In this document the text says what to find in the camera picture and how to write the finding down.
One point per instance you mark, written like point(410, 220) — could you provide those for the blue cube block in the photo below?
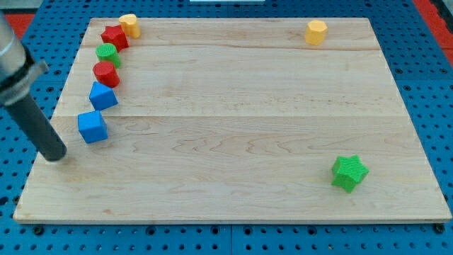
point(92, 127)

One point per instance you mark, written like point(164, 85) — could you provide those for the red cylinder block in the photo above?
point(105, 73)

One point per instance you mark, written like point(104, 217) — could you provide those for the blue wedge block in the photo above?
point(102, 96)

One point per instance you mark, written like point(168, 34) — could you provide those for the wooden board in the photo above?
point(236, 121)

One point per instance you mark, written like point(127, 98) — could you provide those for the yellow heart block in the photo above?
point(130, 26)

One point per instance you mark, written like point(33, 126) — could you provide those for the green star block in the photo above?
point(348, 172)

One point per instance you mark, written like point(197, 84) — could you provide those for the green cylinder block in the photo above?
point(108, 52)

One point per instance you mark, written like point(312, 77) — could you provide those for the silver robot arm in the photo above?
point(18, 72)

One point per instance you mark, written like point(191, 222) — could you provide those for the yellow hexagon block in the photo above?
point(316, 32)

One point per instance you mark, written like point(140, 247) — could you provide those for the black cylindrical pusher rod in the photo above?
point(33, 122)

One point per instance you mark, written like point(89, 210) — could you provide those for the red star block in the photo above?
point(116, 36)

